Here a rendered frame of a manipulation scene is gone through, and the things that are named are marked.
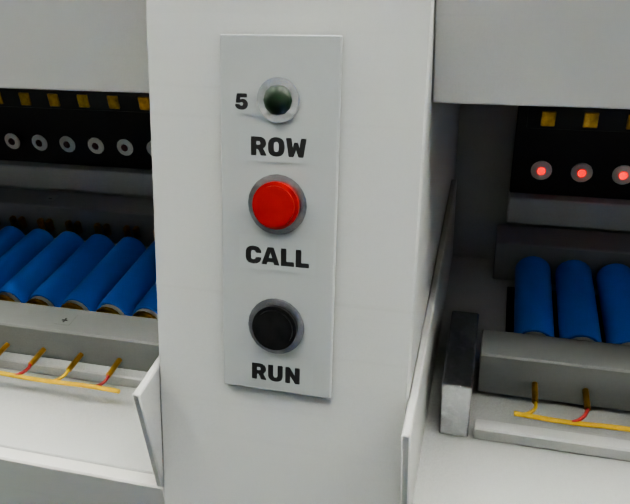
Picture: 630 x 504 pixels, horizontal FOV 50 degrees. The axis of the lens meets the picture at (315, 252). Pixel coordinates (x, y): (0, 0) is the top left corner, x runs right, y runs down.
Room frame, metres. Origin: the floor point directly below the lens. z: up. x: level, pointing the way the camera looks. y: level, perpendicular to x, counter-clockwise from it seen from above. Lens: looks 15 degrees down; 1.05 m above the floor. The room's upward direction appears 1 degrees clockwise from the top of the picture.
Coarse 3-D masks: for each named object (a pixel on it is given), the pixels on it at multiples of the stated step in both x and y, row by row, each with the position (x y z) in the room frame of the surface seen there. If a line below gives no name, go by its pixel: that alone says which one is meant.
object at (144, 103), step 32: (0, 96) 0.44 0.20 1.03; (32, 96) 0.43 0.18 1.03; (64, 96) 0.43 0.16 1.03; (96, 96) 0.42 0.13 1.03; (128, 96) 0.41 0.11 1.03; (0, 128) 0.45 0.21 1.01; (32, 128) 0.44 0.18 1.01; (64, 128) 0.44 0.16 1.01; (96, 128) 0.43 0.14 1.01; (128, 128) 0.42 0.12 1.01; (32, 160) 0.45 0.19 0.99; (64, 160) 0.44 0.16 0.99; (96, 160) 0.44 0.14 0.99; (128, 160) 0.43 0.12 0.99
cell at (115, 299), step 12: (144, 252) 0.37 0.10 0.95; (144, 264) 0.36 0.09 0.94; (132, 276) 0.35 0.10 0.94; (144, 276) 0.35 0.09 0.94; (120, 288) 0.34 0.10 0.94; (132, 288) 0.34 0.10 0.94; (144, 288) 0.35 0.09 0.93; (108, 300) 0.33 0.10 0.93; (120, 300) 0.33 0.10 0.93; (132, 300) 0.33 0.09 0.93; (120, 312) 0.33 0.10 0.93; (132, 312) 0.33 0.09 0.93
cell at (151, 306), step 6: (156, 288) 0.34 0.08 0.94; (150, 294) 0.33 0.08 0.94; (156, 294) 0.33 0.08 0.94; (144, 300) 0.33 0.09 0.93; (150, 300) 0.33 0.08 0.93; (156, 300) 0.33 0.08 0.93; (138, 306) 0.32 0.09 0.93; (144, 306) 0.32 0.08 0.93; (150, 306) 0.32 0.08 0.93; (156, 306) 0.32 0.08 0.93; (150, 312) 0.32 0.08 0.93; (156, 312) 0.32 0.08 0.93
